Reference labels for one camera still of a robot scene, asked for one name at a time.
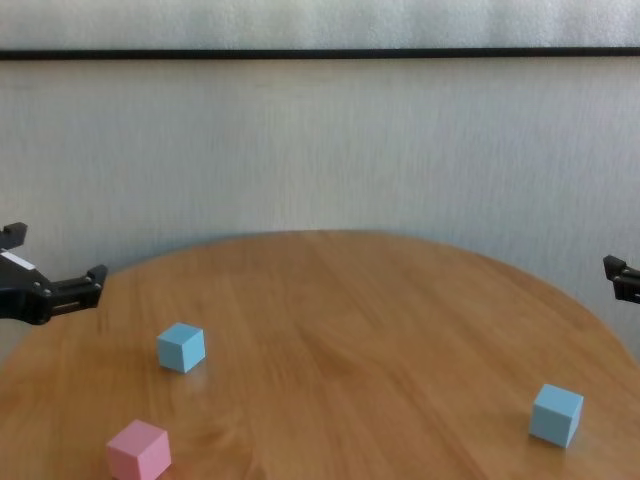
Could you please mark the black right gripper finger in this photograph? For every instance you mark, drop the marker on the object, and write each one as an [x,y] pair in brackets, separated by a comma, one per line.
[625,280]

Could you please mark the light blue cube block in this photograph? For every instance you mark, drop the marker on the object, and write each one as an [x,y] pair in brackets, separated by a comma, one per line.
[555,417]
[177,350]

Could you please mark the frosted white window panel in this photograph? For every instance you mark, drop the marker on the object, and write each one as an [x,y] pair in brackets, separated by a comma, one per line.
[320,22]

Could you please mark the pink cube block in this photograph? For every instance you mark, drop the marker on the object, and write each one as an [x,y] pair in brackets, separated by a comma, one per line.
[137,457]

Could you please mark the black wall rail strip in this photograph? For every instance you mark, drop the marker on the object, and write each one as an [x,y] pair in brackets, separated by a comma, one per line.
[320,54]

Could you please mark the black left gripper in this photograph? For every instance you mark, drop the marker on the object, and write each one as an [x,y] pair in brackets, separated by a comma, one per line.
[20,295]

